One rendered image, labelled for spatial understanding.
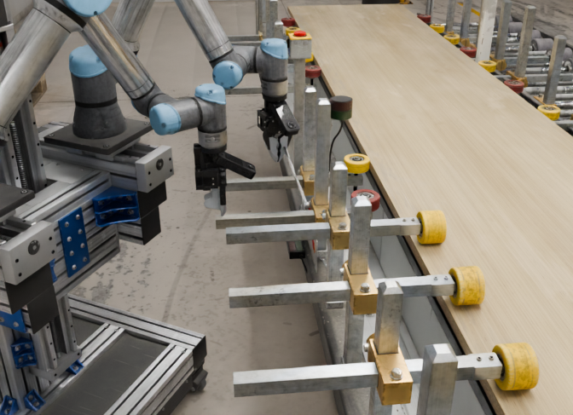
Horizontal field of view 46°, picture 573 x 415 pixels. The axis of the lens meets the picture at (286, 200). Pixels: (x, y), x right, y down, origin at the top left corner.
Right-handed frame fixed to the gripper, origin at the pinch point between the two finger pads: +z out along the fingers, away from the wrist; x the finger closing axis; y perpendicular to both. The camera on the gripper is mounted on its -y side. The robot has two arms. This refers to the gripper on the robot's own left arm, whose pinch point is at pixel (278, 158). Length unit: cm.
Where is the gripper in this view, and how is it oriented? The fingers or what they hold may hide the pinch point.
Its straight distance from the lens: 201.7
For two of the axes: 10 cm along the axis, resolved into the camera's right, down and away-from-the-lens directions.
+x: -9.0, 2.0, -3.9
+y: -4.4, -4.1, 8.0
